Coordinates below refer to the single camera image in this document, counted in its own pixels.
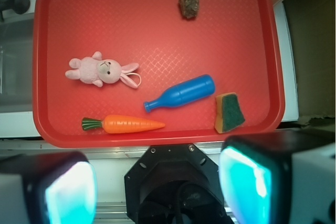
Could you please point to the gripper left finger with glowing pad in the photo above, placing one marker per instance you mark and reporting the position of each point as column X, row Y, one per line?
column 48, row 188

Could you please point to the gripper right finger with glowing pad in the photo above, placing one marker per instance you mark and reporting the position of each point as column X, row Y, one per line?
column 285, row 176

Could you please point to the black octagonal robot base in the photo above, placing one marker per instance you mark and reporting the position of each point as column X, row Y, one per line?
column 175, row 184

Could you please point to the green and yellow sponge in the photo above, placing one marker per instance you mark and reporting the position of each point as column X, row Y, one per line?
column 228, row 113

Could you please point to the orange plastic toy carrot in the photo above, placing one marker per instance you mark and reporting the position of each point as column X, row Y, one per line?
column 120, row 124

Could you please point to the blue plastic toy bottle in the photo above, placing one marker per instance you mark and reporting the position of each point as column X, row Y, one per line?
column 183, row 93

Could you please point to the pink plush bunny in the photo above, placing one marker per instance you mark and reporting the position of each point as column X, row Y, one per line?
column 98, row 71

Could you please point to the red plastic tray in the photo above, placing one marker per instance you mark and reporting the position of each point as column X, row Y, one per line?
column 233, row 41

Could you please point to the brown rock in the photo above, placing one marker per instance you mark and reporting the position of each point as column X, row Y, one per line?
column 189, row 8

